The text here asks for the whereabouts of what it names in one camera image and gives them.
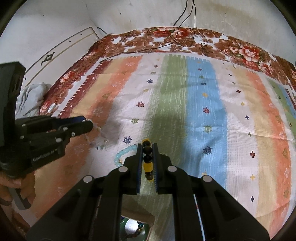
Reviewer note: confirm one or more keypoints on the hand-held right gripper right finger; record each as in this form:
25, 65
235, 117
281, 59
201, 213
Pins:
155, 171

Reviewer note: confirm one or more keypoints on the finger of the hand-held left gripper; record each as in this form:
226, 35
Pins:
78, 129
46, 123

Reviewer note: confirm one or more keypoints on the grey crumpled cloth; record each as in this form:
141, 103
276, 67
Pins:
34, 97

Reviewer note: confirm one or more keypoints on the person's left hand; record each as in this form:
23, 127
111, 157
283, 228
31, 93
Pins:
9, 184

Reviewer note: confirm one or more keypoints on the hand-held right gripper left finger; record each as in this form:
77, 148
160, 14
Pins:
139, 166

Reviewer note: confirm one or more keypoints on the green jade bangle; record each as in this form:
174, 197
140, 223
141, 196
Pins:
122, 226

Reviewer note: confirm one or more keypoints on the floral brown bedsheet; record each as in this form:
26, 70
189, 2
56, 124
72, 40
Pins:
242, 51

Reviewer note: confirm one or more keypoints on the white headboard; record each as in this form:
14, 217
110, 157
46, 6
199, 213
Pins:
69, 51

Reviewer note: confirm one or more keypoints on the small white round charger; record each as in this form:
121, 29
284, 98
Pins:
52, 107

